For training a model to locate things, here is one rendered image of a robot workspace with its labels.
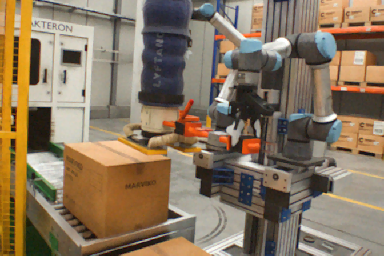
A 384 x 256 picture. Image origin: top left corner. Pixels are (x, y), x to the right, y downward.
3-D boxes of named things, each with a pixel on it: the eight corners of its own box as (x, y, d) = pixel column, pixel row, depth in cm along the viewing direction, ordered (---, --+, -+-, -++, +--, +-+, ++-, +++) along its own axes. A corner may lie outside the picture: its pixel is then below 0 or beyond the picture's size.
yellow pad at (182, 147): (150, 139, 179) (151, 130, 178) (166, 139, 185) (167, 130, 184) (184, 153, 151) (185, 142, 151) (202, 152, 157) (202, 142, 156)
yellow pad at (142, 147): (117, 140, 168) (118, 131, 168) (135, 140, 174) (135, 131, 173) (147, 156, 140) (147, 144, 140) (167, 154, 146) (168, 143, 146)
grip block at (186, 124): (172, 134, 142) (173, 120, 141) (191, 133, 147) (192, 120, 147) (183, 137, 135) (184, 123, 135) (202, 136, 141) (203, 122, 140)
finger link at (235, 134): (224, 143, 114) (235, 119, 116) (236, 147, 109) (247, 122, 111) (218, 140, 113) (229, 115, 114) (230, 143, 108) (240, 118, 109)
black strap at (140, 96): (130, 98, 163) (130, 90, 163) (170, 99, 177) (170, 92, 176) (151, 102, 145) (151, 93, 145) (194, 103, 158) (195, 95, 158)
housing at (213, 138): (206, 143, 125) (207, 131, 124) (220, 142, 129) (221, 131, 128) (218, 147, 119) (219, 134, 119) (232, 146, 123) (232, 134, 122)
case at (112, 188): (62, 204, 208) (64, 143, 205) (118, 195, 235) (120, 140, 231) (103, 243, 163) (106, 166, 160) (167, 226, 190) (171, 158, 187)
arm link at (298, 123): (294, 135, 178) (296, 111, 177) (316, 140, 168) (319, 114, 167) (282, 137, 170) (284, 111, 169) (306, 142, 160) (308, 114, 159)
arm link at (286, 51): (286, 32, 160) (220, 47, 128) (306, 31, 152) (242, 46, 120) (287, 56, 163) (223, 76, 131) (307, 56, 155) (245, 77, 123)
